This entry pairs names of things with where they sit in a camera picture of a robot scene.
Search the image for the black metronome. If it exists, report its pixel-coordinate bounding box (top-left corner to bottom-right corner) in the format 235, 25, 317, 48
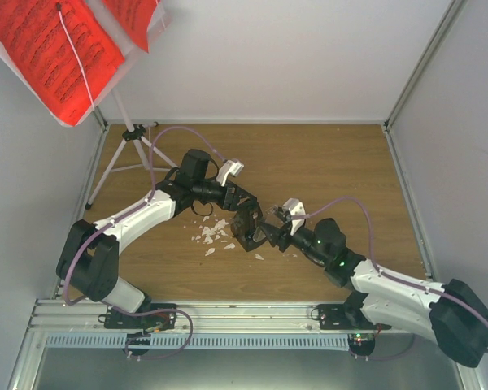
230, 204, 265, 252

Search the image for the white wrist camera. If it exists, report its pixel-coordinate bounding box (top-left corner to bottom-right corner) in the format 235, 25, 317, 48
281, 198, 307, 236
216, 159, 244, 187

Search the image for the white debris pile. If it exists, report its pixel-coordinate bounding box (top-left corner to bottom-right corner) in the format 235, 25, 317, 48
181, 214, 237, 257

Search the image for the clear plastic metronome cover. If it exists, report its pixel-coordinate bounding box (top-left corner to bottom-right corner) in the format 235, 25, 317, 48
251, 205, 286, 243

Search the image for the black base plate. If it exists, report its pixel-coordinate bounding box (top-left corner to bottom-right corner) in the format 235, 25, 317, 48
98, 308, 176, 332
309, 303, 392, 331

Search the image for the purple cable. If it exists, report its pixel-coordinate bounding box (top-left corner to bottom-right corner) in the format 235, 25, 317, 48
292, 196, 488, 353
63, 125, 229, 306

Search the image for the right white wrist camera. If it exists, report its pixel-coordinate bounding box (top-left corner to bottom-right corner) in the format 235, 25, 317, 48
281, 198, 307, 236

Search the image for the red sheet music left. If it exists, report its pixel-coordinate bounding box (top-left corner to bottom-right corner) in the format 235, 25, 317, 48
0, 1, 124, 126

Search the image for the red sheet music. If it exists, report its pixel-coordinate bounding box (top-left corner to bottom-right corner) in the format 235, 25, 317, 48
102, 0, 159, 52
0, 1, 124, 126

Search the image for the red sheet music right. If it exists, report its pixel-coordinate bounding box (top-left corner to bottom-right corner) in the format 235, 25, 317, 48
102, 0, 159, 52

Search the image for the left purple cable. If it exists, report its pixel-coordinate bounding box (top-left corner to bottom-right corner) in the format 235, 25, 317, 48
63, 125, 229, 306

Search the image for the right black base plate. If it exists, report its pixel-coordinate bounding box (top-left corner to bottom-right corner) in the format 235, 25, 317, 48
309, 303, 392, 331

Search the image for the aluminium rail with cable duct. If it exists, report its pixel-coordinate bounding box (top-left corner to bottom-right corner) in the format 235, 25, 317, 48
28, 298, 471, 351

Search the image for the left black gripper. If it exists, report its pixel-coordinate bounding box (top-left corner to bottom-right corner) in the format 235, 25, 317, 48
194, 179, 257, 211

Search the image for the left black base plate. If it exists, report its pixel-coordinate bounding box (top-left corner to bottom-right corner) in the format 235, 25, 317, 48
98, 308, 176, 332

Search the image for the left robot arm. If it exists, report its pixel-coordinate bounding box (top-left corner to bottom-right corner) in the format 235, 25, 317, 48
56, 149, 263, 328

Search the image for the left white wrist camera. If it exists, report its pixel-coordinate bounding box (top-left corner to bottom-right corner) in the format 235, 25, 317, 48
216, 159, 244, 187

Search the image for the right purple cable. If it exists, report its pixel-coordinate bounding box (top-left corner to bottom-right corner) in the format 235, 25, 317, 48
292, 196, 488, 353

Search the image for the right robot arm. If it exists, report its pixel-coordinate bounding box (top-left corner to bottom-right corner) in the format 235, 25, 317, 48
260, 219, 488, 368

